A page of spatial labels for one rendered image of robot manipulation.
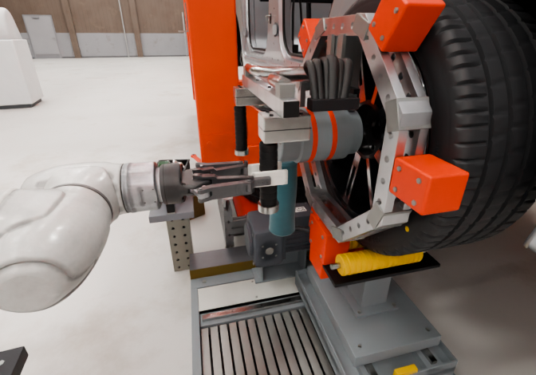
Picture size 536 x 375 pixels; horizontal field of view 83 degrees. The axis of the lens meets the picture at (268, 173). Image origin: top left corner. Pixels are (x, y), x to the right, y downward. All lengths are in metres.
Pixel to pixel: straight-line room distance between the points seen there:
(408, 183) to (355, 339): 0.66
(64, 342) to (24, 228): 1.15
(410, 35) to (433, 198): 0.28
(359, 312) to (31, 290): 0.95
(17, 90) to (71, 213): 6.08
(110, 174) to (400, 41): 0.55
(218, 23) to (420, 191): 0.85
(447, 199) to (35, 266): 0.56
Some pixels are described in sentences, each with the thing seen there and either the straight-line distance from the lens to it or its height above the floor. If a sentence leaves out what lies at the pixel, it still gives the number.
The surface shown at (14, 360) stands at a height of 0.30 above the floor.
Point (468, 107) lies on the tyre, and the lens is 0.60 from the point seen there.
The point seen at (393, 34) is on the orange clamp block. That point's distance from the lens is 0.60.
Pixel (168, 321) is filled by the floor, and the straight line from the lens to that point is 1.45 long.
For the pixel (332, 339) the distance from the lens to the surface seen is 1.18.
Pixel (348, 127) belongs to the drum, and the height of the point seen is 0.88.
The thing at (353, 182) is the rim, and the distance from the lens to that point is 0.93.
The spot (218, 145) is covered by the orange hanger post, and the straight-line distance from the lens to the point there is 1.19.
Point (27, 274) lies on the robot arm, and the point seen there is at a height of 0.86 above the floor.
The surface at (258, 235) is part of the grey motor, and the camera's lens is 1.17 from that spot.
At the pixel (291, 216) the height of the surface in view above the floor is 0.55.
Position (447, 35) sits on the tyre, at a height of 1.08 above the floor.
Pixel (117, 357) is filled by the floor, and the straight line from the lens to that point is 1.42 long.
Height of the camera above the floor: 1.08
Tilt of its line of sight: 24 degrees down
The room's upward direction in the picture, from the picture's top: straight up
